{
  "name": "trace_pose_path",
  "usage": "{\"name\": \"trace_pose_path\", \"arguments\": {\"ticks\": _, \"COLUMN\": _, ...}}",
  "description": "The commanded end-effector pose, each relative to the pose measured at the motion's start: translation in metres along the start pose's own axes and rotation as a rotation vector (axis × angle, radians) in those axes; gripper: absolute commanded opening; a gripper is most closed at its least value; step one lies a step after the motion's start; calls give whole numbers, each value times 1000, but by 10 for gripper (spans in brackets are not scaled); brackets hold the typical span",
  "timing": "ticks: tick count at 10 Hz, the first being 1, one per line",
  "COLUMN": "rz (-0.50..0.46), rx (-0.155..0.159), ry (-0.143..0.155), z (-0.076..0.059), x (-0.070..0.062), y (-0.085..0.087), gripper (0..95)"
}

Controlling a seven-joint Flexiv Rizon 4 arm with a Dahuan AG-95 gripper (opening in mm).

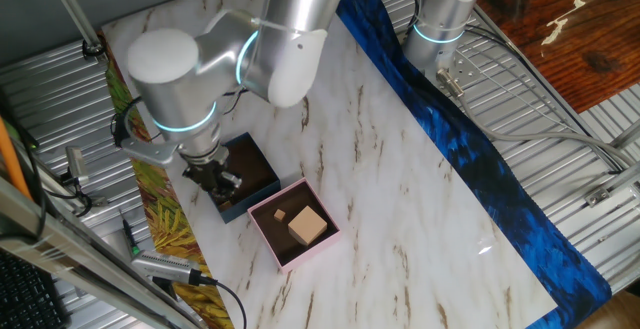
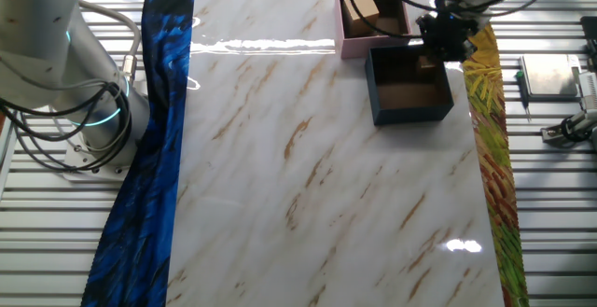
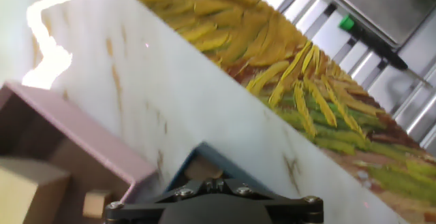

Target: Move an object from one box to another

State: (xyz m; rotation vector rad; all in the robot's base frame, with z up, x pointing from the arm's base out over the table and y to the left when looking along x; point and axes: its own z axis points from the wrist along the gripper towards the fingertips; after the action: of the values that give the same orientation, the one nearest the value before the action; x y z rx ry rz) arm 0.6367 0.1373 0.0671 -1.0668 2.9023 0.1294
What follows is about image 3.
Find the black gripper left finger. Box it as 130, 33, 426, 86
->
104, 178, 215, 224

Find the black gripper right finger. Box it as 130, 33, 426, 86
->
215, 177, 325, 224

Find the tiny wooden cube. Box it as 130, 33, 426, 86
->
82, 189, 113, 220

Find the medium wooden cube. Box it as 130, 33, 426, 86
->
183, 155, 225, 181

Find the dark blue cardboard box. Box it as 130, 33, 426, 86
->
163, 142, 273, 194

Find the large wooden cube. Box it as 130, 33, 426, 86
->
0, 156, 72, 224

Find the pink cardboard box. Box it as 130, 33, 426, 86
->
0, 81, 159, 224

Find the white marble pattern mat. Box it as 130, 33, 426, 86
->
0, 0, 409, 224

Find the yellow green painted cloth strip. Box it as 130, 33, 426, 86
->
115, 0, 436, 224

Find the square silver metal plate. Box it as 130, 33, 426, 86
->
322, 0, 436, 48

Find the green handled screwdriver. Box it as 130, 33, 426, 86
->
338, 14, 434, 89

